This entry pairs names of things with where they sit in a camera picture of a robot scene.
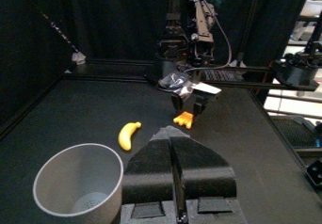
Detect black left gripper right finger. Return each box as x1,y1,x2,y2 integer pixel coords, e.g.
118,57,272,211
167,127,248,224

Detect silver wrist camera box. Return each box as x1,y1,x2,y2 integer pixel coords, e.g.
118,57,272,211
193,82,224,98

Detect yellow toy banana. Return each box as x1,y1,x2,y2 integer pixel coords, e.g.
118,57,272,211
118,121,143,152

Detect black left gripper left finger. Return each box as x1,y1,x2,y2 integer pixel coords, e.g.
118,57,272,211
119,125,181,224

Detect black frame pole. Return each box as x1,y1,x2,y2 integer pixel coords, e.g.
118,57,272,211
236,0,265,66

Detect black mesh crate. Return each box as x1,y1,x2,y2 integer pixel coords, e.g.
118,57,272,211
269,114,322,151

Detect orange toy fries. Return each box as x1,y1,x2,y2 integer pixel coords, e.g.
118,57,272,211
173,110,196,130

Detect white plastic cup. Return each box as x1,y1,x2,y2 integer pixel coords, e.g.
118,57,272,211
33,143,125,224

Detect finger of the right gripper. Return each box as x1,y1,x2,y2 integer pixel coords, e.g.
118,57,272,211
192,100,208,117
170,94,186,113

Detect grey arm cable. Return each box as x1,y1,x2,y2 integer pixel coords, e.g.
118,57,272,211
183,0,234,74

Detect black table-level camera mount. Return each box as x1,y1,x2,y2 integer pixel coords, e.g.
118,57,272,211
270,52,321,92

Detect white corner bracket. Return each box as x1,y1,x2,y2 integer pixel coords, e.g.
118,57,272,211
71,52,89,66

